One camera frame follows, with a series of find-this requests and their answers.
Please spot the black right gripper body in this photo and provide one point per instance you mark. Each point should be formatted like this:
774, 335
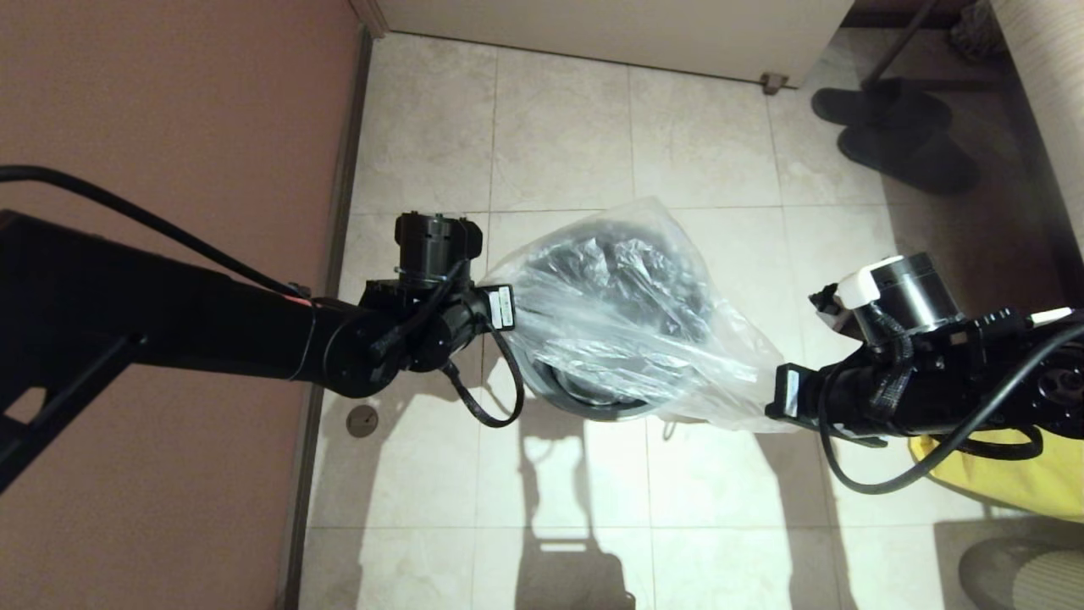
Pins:
804, 394

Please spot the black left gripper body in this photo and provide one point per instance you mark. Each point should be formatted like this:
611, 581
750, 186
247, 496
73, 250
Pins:
487, 312

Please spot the clear plastic trash bag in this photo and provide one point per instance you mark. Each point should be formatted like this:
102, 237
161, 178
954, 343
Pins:
660, 339

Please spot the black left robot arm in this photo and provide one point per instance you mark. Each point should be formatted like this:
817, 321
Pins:
169, 322

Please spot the black round trash bin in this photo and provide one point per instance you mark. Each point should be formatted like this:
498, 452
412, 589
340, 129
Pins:
593, 408

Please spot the yellow bag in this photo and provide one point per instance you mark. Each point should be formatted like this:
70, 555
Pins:
1025, 479

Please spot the round metal floor plate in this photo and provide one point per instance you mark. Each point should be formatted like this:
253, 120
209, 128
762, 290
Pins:
362, 421

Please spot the black slipper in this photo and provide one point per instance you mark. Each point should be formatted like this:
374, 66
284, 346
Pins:
881, 106
915, 161

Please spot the beige door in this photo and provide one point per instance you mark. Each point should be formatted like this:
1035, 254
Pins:
593, 30

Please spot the metal door stopper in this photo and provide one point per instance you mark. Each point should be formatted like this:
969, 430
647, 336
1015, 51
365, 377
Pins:
772, 83

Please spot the dark furniture leg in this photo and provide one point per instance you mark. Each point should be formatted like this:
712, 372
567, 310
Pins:
902, 42

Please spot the beige striped upholstered furniture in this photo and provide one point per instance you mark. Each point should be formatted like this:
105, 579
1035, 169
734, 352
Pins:
1054, 93

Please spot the grey fuzzy object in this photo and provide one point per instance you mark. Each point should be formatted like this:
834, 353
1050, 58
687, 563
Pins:
970, 34

